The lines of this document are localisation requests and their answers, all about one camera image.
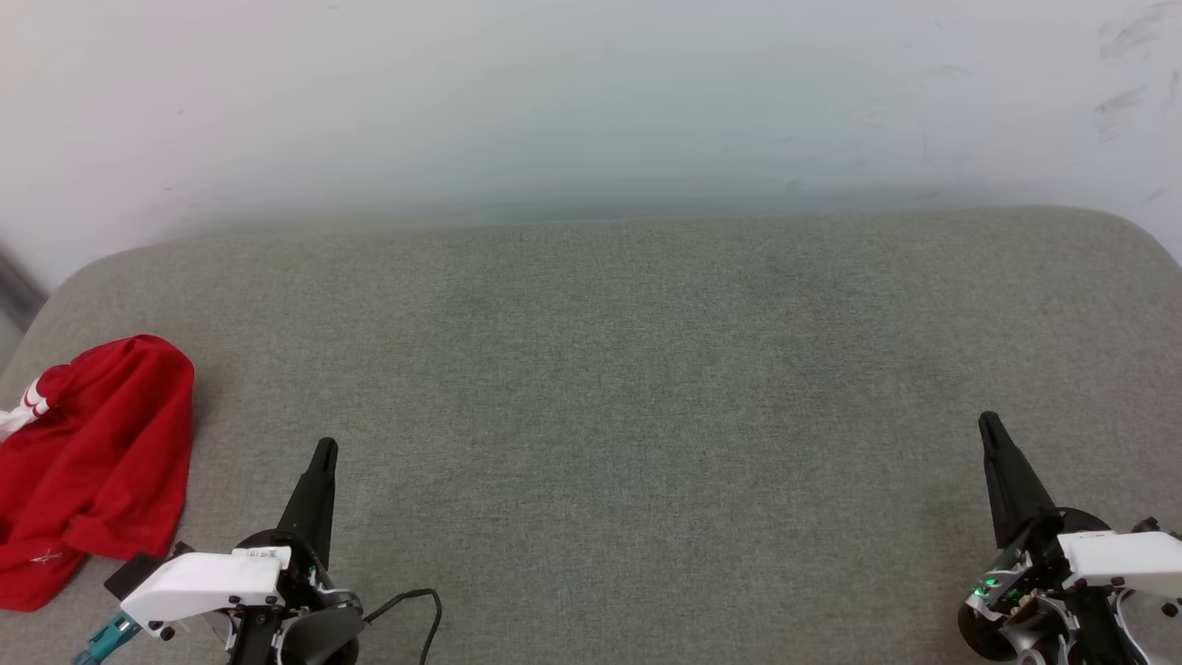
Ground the dark grey skirting strip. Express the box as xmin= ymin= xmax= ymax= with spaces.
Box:
xmin=0 ymin=242 xmax=49 ymax=335

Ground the red basketball jersey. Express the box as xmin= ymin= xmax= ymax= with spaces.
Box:
xmin=0 ymin=334 xmax=197 ymax=613

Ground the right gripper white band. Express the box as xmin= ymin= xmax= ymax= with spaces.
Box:
xmin=957 ymin=411 xmax=1182 ymax=665

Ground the grey fabric sofa cushion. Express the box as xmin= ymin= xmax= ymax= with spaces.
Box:
xmin=0 ymin=205 xmax=1182 ymax=665

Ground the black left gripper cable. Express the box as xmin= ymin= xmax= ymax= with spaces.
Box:
xmin=363 ymin=588 xmax=444 ymax=665

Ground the teal left camera connector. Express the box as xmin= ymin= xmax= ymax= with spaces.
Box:
xmin=74 ymin=614 xmax=139 ymax=665

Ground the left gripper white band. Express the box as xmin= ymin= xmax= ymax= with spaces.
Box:
xmin=120 ymin=438 xmax=367 ymax=665

